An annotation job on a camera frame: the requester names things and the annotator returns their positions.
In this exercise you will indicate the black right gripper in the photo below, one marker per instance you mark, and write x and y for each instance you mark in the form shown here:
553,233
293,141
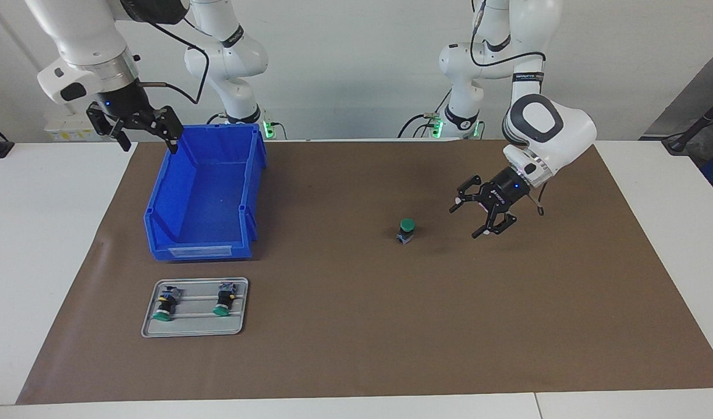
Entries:
123,102

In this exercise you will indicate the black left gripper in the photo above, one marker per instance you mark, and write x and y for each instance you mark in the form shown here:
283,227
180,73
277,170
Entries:
507,189

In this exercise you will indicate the black stand pole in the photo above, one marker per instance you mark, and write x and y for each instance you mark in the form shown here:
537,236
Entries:
696,129

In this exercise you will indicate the brown table mat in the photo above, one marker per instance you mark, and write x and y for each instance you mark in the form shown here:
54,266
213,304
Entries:
391,320

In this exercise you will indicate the green push button switch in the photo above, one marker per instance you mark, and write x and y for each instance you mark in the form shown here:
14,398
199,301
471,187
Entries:
165,305
223,299
407,228

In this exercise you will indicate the grey metal tray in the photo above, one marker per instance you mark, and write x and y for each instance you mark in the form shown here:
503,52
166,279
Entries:
199,327

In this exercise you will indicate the white power strip box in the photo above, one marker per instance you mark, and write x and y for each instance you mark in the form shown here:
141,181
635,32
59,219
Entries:
59,131

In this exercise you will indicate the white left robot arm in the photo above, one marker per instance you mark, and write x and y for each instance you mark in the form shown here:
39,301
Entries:
551,128

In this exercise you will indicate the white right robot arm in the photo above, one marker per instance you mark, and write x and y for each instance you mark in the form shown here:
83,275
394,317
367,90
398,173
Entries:
82,35

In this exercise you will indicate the blue plastic storage bin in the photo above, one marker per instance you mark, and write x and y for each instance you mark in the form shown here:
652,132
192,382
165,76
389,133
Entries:
210,198

